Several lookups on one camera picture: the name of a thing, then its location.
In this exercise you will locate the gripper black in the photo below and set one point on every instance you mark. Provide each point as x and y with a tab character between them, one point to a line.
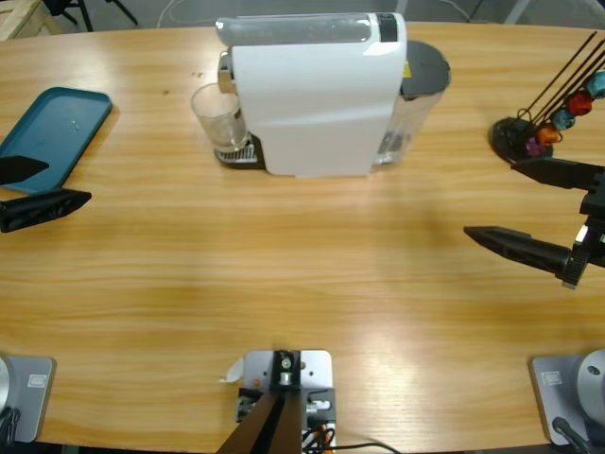
596	222

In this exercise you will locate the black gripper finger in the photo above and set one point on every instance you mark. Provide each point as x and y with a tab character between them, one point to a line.
21	168
42	208

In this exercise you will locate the clear drinking glass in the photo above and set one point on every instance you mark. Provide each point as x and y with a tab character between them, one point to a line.
212	109

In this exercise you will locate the white capsule coffee machine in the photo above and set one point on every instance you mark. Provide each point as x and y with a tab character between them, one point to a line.
312	104

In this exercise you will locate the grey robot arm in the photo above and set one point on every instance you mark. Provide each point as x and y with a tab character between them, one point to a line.
28	402
591	378

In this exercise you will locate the purple coffee capsule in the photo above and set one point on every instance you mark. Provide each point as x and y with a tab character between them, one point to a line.
534	147

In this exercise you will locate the orange coffee capsule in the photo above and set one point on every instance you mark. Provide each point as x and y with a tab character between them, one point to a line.
548	135

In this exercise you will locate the blue coffee capsule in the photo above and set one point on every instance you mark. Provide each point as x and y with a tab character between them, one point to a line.
563	119
598	85

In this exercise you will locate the red coffee capsule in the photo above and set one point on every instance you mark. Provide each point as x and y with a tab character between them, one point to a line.
580	102

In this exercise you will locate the teal serving tray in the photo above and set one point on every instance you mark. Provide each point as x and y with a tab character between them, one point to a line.
52	123

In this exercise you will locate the black capsule holder with rods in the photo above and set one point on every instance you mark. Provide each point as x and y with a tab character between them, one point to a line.
508	137

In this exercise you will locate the wooden crate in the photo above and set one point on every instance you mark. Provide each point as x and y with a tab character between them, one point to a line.
23	19

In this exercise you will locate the black tripod stand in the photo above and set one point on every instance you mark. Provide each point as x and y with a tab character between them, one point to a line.
61	4

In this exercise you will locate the clear water tank dark lid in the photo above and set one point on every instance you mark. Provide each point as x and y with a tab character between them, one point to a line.
425	66

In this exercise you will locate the metal drip tray grate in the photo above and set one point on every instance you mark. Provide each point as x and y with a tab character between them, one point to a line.
250	153

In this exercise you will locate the white tape strip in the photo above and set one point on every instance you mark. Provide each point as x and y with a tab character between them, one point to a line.
234	371

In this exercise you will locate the white metal frame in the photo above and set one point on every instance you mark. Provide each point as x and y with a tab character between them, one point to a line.
515	12

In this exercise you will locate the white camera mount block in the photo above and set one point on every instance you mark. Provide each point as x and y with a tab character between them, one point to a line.
316	364

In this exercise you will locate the dark camera post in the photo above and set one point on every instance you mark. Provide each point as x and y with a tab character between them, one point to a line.
269	425

